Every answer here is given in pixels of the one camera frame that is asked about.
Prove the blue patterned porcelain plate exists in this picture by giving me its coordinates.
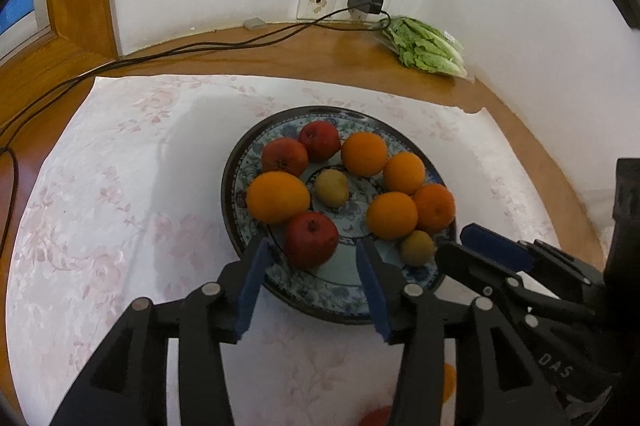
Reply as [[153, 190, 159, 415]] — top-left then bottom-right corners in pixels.
[[221, 106, 458, 324]]

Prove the red apple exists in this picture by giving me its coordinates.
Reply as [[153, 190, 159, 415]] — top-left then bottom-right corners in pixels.
[[261, 137, 309, 178], [360, 406, 393, 426], [285, 212, 339, 270], [298, 121, 342, 163]]

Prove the bagged green lettuce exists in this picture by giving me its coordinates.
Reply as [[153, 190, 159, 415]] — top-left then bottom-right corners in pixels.
[[380, 16, 468, 78]]

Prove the white floral table cover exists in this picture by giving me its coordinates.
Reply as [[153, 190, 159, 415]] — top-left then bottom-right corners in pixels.
[[5, 74, 561, 426]]

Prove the orange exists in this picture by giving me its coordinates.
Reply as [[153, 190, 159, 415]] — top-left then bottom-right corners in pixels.
[[442, 363, 457, 402], [341, 132, 389, 177], [412, 183, 456, 235], [366, 191, 419, 240], [246, 171, 311, 225], [383, 152, 426, 195]]

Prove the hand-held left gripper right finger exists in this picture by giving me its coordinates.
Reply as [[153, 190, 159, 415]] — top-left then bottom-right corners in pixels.
[[355, 237, 571, 426]]

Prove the black power cable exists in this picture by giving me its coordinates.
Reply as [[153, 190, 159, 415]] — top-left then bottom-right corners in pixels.
[[0, 9, 391, 257]]

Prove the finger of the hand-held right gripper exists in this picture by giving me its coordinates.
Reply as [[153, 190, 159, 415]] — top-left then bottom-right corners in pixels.
[[460, 223, 606, 309], [434, 242, 603, 329]]

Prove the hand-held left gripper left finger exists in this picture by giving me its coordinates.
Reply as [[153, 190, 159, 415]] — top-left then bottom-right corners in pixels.
[[50, 236, 273, 426]]

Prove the black plug-in charger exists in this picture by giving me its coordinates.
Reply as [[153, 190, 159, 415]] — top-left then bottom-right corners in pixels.
[[347, 0, 385, 15]]

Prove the brown kiwi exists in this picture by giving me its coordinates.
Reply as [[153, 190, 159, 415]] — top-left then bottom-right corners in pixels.
[[314, 169, 350, 207], [399, 230, 437, 267]]

